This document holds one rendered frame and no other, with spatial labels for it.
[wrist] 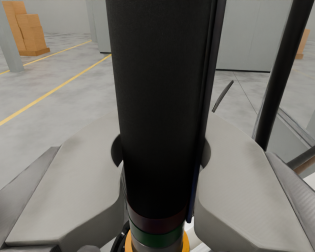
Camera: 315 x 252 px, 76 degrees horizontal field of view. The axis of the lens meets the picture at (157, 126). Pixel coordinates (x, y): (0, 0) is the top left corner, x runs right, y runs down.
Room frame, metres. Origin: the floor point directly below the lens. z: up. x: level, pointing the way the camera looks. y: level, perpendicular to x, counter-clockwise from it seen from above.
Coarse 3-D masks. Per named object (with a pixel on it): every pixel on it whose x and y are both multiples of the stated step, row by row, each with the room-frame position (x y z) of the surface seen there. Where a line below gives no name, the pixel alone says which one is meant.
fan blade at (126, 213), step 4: (124, 176) 0.41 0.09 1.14; (124, 180) 0.40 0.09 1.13; (124, 184) 0.39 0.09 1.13; (124, 188) 0.38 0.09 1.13; (124, 192) 0.37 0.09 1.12; (124, 196) 0.37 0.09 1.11; (124, 200) 0.36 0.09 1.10; (124, 204) 0.36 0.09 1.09; (124, 208) 0.37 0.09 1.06; (124, 212) 0.37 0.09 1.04; (124, 216) 0.37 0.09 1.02; (128, 216) 0.33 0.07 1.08; (124, 220) 0.36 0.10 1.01
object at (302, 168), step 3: (309, 159) 0.19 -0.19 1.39; (312, 159) 0.19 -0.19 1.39; (306, 162) 0.19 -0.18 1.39; (309, 162) 0.19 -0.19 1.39; (312, 162) 0.19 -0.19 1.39; (300, 165) 0.18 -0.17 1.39; (303, 165) 0.18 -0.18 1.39; (306, 165) 0.18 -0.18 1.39; (309, 165) 0.19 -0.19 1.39; (297, 168) 0.18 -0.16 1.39; (300, 168) 0.18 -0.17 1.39; (303, 168) 0.18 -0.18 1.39; (306, 168) 0.18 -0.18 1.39; (294, 171) 0.17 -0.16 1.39; (297, 171) 0.17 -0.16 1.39; (300, 171) 0.18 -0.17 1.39
